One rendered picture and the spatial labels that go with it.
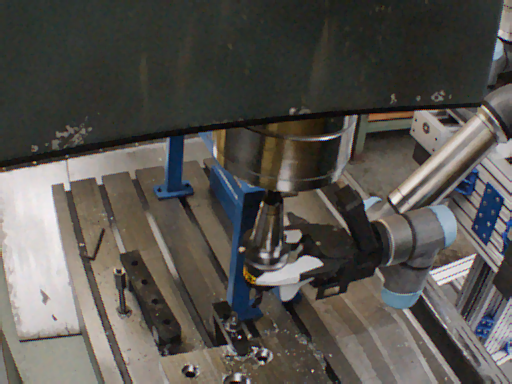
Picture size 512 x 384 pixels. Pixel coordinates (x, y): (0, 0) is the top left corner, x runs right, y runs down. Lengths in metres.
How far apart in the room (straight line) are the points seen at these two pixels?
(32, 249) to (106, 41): 1.30
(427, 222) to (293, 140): 0.38
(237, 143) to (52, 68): 0.28
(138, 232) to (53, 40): 1.08
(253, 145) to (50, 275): 1.11
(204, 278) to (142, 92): 0.93
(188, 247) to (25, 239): 0.53
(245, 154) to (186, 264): 0.78
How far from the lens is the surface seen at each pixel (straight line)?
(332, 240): 0.88
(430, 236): 0.96
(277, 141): 0.64
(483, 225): 1.76
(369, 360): 1.47
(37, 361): 1.58
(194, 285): 1.37
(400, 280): 1.02
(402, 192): 1.10
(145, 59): 0.48
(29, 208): 1.77
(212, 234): 1.50
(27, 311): 1.65
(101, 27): 0.46
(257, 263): 0.81
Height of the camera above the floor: 1.86
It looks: 36 degrees down
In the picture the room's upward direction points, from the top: 7 degrees clockwise
